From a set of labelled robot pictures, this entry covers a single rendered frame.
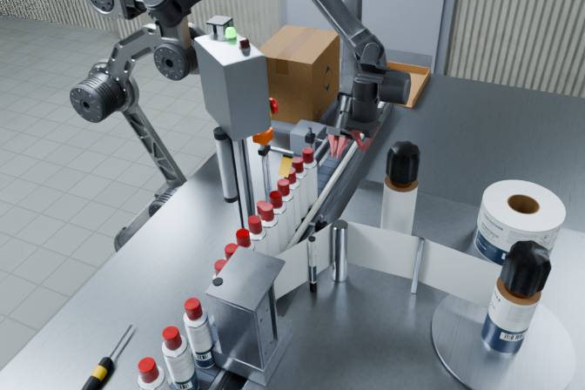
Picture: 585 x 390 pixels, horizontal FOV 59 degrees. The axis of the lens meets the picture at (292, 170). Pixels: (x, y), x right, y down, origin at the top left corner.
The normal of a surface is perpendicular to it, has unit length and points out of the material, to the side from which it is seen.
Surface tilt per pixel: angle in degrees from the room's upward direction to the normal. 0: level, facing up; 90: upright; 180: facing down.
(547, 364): 0
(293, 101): 90
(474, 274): 90
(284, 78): 90
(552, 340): 0
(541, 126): 0
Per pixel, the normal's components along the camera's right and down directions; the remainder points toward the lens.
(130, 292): -0.04, -0.79
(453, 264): -0.52, 0.54
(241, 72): 0.50, 0.51
